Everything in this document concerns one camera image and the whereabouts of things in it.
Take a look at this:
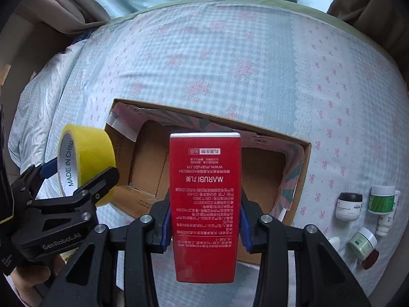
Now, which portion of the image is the yellow tape roll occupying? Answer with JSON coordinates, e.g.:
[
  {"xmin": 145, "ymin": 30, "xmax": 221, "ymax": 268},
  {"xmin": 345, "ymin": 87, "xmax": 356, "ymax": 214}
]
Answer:
[{"xmin": 57, "ymin": 124, "xmax": 116, "ymax": 196}]

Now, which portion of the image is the red and silver jar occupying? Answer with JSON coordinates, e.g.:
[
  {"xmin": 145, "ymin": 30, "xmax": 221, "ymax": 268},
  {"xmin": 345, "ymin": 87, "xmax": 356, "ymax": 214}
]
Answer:
[{"xmin": 360, "ymin": 249, "xmax": 380, "ymax": 270}]

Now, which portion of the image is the green-labelled white jar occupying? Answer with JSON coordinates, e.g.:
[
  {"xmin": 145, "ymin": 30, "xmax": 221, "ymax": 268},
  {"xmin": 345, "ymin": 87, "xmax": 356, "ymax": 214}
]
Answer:
[{"xmin": 368, "ymin": 186, "xmax": 395, "ymax": 215}]

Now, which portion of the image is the red Marubi box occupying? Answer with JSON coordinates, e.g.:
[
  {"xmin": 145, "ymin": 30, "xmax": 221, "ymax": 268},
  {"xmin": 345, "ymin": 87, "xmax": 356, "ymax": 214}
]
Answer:
[{"xmin": 169, "ymin": 132, "xmax": 241, "ymax": 283}]

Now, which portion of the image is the person's left hand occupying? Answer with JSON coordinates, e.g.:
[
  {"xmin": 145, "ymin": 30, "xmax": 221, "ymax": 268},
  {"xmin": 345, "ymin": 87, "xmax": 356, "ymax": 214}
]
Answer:
[{"xmin": 11, "ymin": 255, "xmax": 66, "ymax": 306}]

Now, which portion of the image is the small white bottle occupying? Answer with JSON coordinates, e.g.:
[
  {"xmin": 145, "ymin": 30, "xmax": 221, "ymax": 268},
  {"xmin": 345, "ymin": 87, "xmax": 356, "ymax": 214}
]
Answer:
[{"xmin": 328, "ymin": 236, "xmax": 340, "ymax": 251}]

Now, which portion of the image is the pale green cream jar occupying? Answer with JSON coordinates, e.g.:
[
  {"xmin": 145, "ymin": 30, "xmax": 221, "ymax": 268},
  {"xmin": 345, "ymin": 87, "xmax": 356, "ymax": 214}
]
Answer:
[{"xmin": 348, "ymin": 227, "xmax": 378, "ymax": 261}]

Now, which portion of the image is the small black-lidded white jar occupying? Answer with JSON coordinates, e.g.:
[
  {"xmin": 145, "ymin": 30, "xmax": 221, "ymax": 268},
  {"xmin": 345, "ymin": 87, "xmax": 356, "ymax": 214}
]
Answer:
[{"xmin": 336, "ymin": 192, "xmax": 362, "ymax": 222}]

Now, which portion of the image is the white pill bottle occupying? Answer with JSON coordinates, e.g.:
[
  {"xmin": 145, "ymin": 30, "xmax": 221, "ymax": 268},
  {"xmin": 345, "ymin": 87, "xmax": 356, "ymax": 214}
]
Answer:
[{"xmin": 375, "ymin": 190, "xmax": 401, "ymax": 237}]

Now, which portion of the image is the open cardboard box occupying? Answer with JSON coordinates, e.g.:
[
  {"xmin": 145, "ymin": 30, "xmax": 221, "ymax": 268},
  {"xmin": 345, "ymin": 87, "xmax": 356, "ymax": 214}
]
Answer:
[{"xmin": 104, "ymin": 98, "xmax": 312, "ymax": 266}]

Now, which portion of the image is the brown left curtain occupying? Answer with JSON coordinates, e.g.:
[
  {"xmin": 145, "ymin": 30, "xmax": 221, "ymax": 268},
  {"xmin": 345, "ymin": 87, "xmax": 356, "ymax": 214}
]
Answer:
[{"xmin": 24, "ymin": 0, "xmax": 111, "ymax": 34}]

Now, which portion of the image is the brown curtain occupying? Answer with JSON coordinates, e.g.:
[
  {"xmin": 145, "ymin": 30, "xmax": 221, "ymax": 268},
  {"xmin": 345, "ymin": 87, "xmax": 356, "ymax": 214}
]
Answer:
[
  {"xmin": 327, "ymin": 0, "xmax": 408, "ymax": 81},
  {"xmin": 24, "ymin": 0, "xmax": 111, "ymax": 34}
]

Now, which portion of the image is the checkered floral bed sheet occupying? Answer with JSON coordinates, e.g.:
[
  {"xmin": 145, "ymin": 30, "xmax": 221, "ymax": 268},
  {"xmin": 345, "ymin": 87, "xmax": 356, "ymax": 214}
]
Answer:
[{"xmin": 8, "ymin": 2, "xmax": 408, "ymax": 294}]

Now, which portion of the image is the brown right curtain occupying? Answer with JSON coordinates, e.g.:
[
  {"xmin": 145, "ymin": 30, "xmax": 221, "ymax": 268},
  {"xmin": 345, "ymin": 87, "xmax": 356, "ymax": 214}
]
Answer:
[{"xmin": 327, "ymin": 0, "xmax": 408, "ymax": 81}]

